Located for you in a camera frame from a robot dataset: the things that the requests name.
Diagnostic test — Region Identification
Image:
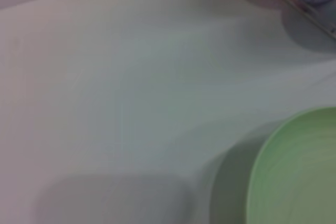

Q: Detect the green round plate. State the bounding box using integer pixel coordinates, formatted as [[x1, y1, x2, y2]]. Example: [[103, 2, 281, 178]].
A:
[[245, 106, 336, 224]]

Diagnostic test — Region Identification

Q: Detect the silver wire plate rack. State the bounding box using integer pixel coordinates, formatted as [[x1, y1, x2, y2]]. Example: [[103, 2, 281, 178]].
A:
[[251, 0, 336, 40]]

